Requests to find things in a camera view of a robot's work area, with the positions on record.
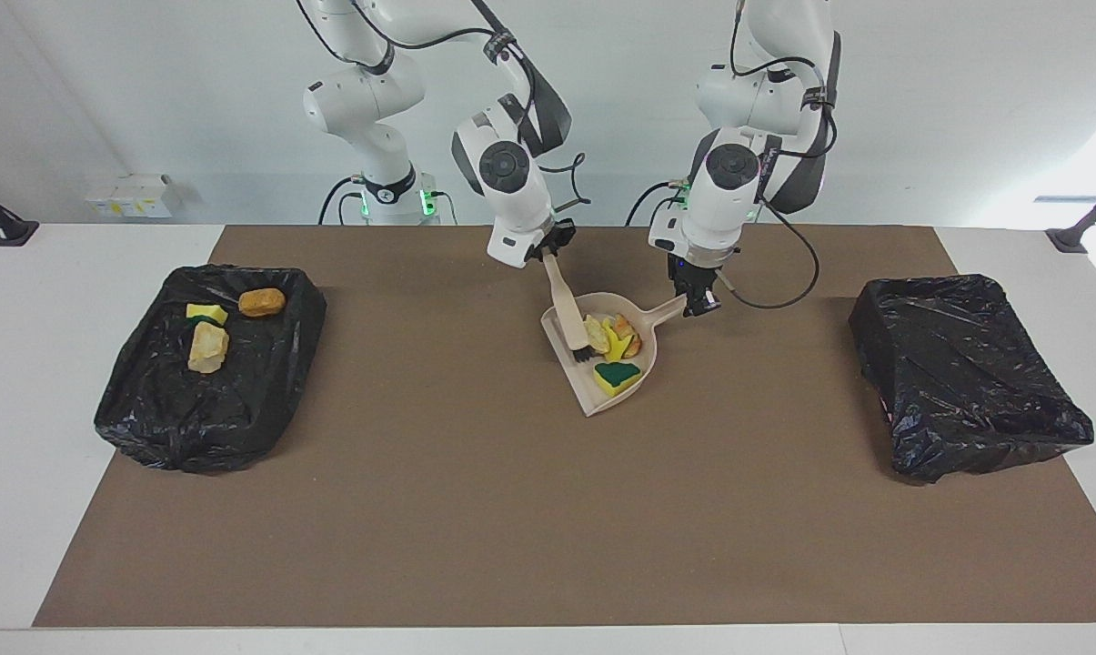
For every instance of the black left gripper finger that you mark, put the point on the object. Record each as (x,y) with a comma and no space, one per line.
(711,300)
(693,306)

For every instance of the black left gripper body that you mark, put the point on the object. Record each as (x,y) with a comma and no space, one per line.
(696,275)

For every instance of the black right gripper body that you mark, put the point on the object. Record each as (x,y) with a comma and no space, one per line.
(557,238)

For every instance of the beige hand brush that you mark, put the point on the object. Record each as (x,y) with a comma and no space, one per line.
(563,300)

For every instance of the orange striped sponge piece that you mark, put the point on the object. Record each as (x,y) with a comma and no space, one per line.
(634,344)

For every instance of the curved yellow sponge piece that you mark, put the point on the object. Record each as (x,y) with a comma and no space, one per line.
(616,344)

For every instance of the pale yellow sponge chunk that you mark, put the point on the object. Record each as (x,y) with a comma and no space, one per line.
(596,332)

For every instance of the green and yellow sponge piece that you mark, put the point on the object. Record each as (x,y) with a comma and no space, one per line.
(616,375)

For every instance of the beige plastic dustpan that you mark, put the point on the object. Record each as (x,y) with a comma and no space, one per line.
(584,387)

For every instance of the orange-brown sponge chunk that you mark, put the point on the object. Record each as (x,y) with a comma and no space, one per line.
(262,302)

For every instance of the small yellow sponge wedge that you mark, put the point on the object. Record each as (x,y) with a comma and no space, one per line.
(204,311)

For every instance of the cream sponge chunk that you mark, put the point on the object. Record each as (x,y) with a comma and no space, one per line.
(208,347)

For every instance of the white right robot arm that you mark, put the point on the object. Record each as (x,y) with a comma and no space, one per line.
(511,182)

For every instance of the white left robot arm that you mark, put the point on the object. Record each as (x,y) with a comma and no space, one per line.
(725,196)

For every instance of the black bag-lined bin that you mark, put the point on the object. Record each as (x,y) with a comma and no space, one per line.
(966,382)
(238,409)

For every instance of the brown table mat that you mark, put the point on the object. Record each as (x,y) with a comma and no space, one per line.
(548,564)

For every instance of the black camera stand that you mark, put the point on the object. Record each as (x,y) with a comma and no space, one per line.
(11,232)
(1070,238)

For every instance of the white wall socket box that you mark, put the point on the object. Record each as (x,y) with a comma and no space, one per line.
(129,196)

